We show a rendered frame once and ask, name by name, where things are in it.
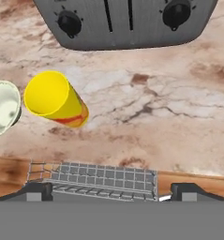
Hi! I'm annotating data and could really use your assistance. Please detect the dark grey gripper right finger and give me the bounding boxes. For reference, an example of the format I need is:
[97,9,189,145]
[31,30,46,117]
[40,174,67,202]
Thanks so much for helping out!
[170,182,224,203]

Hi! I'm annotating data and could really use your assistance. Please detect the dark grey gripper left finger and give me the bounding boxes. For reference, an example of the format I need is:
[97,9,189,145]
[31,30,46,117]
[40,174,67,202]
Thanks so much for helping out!
[0,181,53,203]

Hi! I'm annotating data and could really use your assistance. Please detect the pale green bowl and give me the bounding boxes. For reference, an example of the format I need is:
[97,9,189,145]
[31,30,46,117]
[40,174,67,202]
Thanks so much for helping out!
[0,80,23,140]

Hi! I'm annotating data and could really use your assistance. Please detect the yellow cup with red stripe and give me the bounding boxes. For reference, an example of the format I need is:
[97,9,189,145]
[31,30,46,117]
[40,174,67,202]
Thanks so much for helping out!
[22,70,90,128]

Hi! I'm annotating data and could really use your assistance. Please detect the silver toaster with black knobs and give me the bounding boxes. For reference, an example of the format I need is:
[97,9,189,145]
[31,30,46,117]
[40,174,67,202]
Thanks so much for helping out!
[32,0,219,52]

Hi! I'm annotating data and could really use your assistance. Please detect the grey wire dishwasher rack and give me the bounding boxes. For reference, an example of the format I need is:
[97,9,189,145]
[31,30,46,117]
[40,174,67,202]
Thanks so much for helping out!
[26,159,158,203]

